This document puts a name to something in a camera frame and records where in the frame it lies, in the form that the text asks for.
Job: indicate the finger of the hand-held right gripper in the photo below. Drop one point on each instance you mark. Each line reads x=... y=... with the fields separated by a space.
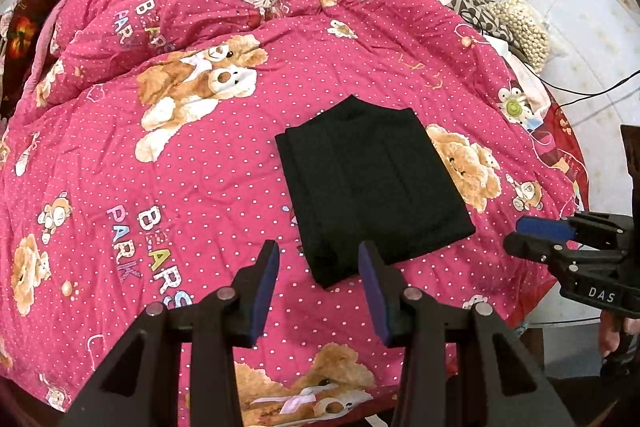
x=545 y=228
x=530 y=249

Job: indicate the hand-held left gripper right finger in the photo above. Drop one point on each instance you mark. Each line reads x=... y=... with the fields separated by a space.
x=372 y=292

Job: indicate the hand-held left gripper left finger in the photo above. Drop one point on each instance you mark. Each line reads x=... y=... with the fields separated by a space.
x=262 y=292

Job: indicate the black pants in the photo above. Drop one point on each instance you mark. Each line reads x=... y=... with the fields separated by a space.
x=370 y=177

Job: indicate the person's right hand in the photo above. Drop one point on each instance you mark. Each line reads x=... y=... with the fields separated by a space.
x=612 y=332

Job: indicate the red cartoon bedsheet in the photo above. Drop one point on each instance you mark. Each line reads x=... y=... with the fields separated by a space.
x=555 y=147

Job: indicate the pink bear printed blanket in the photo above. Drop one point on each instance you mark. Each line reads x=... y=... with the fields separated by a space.
x=175 y=187

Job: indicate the beige beaded cushion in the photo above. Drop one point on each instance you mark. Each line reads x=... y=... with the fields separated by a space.
x=522 y=29

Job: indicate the grey patterned cloth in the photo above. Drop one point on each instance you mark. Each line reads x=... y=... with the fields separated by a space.
x=477 y=14

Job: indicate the dark red floral blanket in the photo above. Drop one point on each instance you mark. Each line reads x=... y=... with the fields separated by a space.
x=30 y=7

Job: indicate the wooden bed frame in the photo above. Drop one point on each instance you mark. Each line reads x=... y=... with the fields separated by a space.
x=535 y=352

